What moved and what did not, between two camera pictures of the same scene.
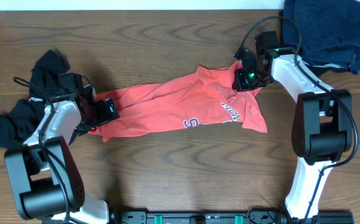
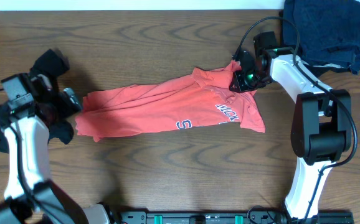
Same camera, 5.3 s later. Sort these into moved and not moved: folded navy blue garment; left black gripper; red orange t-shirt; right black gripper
Moved: left black gripper
Not moved: right black gripper; red orange t-shirt; folded navy blue garment
